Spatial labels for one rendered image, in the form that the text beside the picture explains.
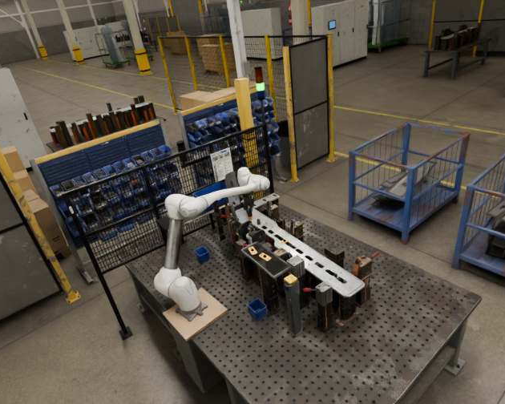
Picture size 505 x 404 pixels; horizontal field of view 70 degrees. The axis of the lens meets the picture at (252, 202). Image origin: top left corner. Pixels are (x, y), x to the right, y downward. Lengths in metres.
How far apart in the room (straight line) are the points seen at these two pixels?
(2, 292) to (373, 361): 3.45
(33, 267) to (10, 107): 4.92
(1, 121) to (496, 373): 8.47
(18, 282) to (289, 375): 2.95
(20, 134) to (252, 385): 7.41
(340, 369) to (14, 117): 7.72
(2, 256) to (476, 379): 4.16
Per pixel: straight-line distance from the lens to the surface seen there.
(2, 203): 3.98
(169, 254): 2.73
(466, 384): 3.36
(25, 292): 4.44
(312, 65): 5.64
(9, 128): 8.74
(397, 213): 4.69
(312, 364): 2.41
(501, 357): 3.60
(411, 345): 2.56
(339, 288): 2.39
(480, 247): 4.35
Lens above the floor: 2.66
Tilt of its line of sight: 30 degrees down
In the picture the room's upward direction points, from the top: 8 degrees counter-clockwise
